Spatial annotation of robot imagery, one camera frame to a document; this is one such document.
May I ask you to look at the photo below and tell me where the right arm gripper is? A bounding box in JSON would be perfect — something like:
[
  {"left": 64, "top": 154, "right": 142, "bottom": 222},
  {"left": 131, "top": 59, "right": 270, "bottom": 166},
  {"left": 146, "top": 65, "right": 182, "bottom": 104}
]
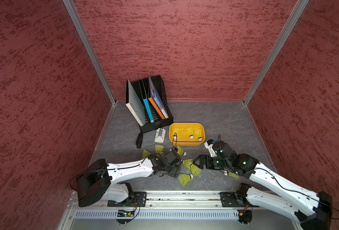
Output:
[{"left": 192, "top": 155, "right": 231, "bottom": 170}]

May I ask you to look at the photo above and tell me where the green shuttlecock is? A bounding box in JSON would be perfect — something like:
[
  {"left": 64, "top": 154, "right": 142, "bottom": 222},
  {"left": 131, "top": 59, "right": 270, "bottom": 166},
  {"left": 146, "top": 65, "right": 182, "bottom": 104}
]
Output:
[
  {"left": 184, "top": 126, "right": 194, "bottom": 139},
  {"left": 190, "top": 163, "right": 202, "bottom": 177},
  {"left": 176, "top": 146, "right": 187, "bottom": 156},
  {"left": 179, "top": 174, "right": 193, "bottom": 186},
  {"left": 193, "top": 129, "right": 203, "bottom": 142},
  {"left": 172, "top": 127, "right": 182, "bottom": 140},
  {"left": 142, "top": 149, "right": 151, "bottom": 160},
  {"left": 155, "top": 144, "right": 165, "bottom": 155},
  {"left": 182, "top": 159, "right": 193, "bottom": 169}
]

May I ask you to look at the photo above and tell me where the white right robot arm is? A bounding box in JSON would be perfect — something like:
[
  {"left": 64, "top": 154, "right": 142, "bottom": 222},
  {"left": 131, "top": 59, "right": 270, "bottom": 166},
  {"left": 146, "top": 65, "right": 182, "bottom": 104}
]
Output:
[{"left": 194, "top": 153, "right": 333, "bottom": 230}]

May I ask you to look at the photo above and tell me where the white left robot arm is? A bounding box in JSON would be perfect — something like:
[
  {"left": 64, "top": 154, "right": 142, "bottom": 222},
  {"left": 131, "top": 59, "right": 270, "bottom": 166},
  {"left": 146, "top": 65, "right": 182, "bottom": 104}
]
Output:
[{"left": 75, "top": 147, "right": 182, "bottom": 208}]

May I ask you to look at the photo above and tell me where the yellow plastic storage box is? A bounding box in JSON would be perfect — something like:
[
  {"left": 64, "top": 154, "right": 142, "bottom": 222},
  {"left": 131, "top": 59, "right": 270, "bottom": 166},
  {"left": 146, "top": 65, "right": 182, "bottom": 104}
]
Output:
[{"left": 168, "top": 122, "right": 205, "bottom": 146}]

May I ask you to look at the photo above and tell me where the green shuttlecock eleventh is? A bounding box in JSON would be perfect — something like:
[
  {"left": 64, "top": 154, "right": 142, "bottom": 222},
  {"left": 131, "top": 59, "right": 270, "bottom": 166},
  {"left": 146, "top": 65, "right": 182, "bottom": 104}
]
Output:
[{"left": 224, "top": 171, "right": 239, "bottom": 179}]

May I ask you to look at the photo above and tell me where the small black device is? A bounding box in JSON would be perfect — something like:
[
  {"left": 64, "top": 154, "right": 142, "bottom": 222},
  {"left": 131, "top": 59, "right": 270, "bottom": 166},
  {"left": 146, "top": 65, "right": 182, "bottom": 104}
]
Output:
[{"left": 136, "top": 133, "right": 143, "bottom": 149}]

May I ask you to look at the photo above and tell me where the teal book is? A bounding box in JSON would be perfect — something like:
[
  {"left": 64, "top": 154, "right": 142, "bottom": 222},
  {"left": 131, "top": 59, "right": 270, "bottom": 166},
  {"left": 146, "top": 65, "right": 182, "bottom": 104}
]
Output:
[{"left": 143, "top": 98, "right": 155, "bottom": 123}]

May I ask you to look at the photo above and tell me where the orange blue book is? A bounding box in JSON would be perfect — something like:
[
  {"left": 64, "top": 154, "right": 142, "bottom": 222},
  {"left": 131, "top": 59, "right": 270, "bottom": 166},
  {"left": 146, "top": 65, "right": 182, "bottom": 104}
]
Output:
[{"left": 148, "top": 76, "right": 169, "bottom": 119}]

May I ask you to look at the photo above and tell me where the white grey book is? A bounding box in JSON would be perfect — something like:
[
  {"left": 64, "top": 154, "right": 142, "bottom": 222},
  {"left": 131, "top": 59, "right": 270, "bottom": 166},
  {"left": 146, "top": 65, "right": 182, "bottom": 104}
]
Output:
[{"left": 126, "top": 80, "right": 146, "bottom": 127}]

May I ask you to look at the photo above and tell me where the black mesh file organizer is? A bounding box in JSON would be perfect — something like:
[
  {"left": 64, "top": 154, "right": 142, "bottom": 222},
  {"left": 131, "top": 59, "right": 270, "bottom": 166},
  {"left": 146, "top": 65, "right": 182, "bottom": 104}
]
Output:
[{"left": 130, "top": 75, "right": 173, "bottom": 133}]

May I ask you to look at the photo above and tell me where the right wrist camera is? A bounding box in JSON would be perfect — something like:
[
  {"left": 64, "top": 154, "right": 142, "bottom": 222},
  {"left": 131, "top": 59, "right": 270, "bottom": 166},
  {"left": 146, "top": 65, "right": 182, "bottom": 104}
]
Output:
[{"left": 204, "top": 139, "right": 234, "bottom": 159}]

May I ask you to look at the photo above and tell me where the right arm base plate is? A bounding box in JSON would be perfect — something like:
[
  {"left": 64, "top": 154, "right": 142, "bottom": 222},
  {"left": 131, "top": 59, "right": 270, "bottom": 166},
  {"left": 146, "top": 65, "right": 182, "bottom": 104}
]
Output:
[{"left": 220, "top": 192, "right": 258, "bottom": 209}]

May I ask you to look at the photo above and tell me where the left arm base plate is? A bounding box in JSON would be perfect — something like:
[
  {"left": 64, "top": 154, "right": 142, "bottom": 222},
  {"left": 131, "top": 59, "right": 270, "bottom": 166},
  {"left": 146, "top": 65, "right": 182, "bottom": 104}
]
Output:
[{"left": 107, "top": 192, "right": 147, "bottom": 208}]

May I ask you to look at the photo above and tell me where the left aluminium corner post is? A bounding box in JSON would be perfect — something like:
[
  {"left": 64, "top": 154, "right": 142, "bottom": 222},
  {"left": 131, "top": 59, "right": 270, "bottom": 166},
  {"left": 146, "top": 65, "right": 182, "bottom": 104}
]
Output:
[{"left": 63, "top": 0, "right": 117, "bottom": 106}]

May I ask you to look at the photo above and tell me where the aluminium corner post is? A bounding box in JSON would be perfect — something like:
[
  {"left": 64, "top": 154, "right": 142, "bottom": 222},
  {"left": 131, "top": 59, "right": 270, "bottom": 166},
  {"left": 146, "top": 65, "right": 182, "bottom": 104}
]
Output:
[
  {"left": 63, "top": 0, "right": 117, "bottom": 106},
  {"left": 243, "top": 0, "right": 309, "bottom": 106}
]

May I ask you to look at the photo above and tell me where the right aluminium corner post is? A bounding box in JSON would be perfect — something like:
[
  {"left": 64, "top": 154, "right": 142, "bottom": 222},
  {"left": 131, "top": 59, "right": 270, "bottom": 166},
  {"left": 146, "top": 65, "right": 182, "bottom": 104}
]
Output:
[{"left": 243, "top": 0, "right": 309, "bottom": 106}]

